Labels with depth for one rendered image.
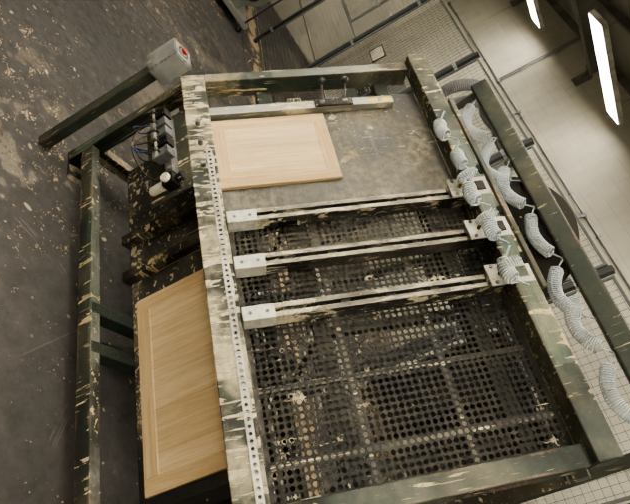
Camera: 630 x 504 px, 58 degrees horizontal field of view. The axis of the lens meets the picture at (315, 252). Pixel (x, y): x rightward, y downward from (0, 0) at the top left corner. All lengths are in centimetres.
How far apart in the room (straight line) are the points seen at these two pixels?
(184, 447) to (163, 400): 24
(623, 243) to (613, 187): 84
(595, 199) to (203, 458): 650
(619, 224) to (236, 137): 571
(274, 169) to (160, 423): 122
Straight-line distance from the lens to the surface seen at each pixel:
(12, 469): 249
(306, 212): 247
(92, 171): 325
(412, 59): 332
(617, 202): 794
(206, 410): 242
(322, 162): 276
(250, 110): 295
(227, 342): 216
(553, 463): 224
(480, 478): 213
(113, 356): 274
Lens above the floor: 188
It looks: 17 degrees down
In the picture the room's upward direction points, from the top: 64 degrees clockwise
